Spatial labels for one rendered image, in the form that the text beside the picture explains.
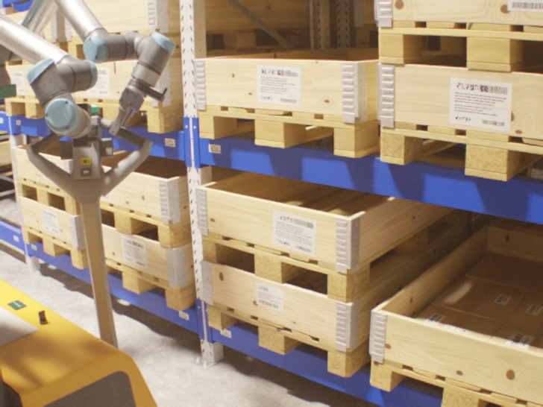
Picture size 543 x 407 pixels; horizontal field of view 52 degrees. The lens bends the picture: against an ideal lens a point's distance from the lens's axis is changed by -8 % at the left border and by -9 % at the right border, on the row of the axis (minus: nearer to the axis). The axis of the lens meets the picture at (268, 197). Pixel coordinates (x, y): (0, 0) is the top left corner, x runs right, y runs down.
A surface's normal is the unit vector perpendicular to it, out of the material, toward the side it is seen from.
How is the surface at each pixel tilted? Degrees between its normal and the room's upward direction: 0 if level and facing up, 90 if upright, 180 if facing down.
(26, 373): 0
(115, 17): 90
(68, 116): 79
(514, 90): 90
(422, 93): 90
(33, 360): 0
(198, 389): 0
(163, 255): 90
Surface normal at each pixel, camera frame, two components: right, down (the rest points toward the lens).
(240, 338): -0.64, 0.23
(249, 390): -0.03, -0.96
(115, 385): 0.77, 0.15
